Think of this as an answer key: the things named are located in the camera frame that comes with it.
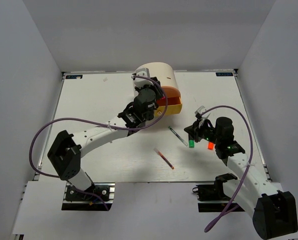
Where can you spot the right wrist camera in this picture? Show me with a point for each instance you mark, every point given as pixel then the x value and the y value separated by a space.
pixel 200 115

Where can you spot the right blue table label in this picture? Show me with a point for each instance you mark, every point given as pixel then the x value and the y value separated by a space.
pixel 224 74

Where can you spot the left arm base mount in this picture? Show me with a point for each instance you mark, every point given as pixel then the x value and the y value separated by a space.
pixel 76 201

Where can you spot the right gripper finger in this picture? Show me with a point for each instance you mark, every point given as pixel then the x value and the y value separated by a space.
pixel 190 131
pixel 194 135

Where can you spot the green highlighter marker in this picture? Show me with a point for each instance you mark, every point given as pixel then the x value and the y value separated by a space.
pixel 191 144

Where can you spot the orange drawer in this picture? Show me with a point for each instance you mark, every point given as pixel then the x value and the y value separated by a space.
pixel 171 92

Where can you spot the left blue table label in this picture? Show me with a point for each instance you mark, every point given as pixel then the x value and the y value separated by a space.
pixel 75 76

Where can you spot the blue table label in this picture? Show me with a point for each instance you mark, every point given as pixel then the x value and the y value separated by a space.
pixel 75 76
pixel 224 74

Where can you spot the red gel pen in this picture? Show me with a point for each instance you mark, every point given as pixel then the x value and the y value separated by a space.
pixel 164 158

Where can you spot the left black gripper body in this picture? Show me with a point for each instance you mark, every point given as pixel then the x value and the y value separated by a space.
pixel 155 89

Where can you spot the pink highlighter marker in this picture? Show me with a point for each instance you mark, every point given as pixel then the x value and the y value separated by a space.
pixel 161 102

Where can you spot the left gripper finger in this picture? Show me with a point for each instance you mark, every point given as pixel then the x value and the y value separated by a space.
pixel 136 89
pixel 156 88

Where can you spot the green gel pen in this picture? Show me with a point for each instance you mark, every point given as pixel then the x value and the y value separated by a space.
pixel 178 136

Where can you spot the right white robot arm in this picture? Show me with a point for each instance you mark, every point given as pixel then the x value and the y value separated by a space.
pixel 273 212

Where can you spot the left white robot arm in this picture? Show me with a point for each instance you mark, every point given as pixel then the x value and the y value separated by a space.
pixel 68 149

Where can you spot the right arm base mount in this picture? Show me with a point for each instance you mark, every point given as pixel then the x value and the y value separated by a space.
pixel 209 199

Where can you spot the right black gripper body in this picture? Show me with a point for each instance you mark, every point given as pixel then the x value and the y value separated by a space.
pixel 207 132

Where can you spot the orange highlighter marker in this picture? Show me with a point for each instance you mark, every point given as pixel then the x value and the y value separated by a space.
pixel 210 146

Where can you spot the cream round drawer box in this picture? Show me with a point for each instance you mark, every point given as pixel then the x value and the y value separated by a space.
pixel 163 72

